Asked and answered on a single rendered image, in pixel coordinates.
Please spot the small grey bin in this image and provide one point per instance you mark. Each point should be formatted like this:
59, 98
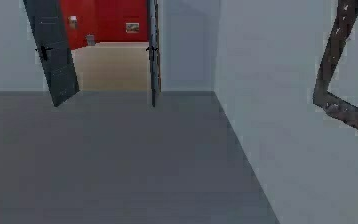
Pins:
90, 40

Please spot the dark grey room door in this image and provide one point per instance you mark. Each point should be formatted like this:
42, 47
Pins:
53, 43

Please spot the framed wall picture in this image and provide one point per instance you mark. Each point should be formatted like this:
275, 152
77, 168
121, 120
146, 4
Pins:
132, 27

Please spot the white wall fixture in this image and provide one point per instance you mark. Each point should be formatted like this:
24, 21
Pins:
73, 21

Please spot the dark brown picture frame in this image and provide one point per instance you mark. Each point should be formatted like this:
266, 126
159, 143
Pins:
333, 66

